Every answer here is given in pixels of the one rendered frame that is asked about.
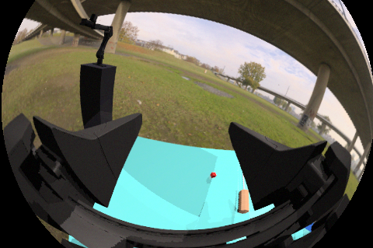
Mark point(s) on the blue flat strip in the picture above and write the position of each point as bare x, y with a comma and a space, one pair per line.
309, 227

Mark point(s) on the hook tool with brown wooden handle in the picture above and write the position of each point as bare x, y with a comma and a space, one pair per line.
243, 199

